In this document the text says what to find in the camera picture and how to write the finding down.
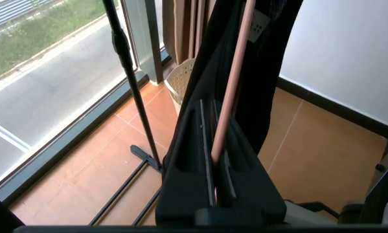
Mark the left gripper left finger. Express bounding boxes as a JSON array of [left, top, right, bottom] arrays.
[[155, 98, 216, 227]]

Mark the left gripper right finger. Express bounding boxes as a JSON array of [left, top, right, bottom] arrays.
[[212, 100, 287, 227]]

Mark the black garment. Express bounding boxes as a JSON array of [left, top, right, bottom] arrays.
[[163, 0, 304, 170]]

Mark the pink clothes hanger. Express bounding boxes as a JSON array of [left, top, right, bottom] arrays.
[[210, 0, 257, 202]]

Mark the white laundry basket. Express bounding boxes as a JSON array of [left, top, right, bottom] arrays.
[[164, 58, 196, 115]]

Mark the black clothes rack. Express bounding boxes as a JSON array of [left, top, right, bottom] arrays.
[[89, 0, 165, 227]]

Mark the beige curtain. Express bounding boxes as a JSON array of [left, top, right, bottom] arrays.
[[161, 0, 218, 66]]

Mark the window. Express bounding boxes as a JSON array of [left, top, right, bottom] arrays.
[[0, 0, 172, 202]]

